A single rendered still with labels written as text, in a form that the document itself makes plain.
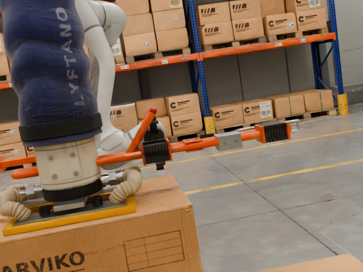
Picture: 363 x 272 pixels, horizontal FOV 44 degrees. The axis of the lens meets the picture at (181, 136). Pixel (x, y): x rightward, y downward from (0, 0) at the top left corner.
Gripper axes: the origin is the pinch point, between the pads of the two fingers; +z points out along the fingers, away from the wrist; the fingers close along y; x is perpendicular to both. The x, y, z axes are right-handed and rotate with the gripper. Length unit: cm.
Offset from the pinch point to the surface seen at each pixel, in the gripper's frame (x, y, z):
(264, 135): -30.6, 0.4, 16.8
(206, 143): -13.3, 0.0, 16.8
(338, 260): -57, 53, -3
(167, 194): 0.1, 12.8, 15.5
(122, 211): 12.7, 11.8, 28.4
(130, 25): -16, -121, -699
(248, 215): -77, 107, -222
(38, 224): 34.3, 11.2, 28.3
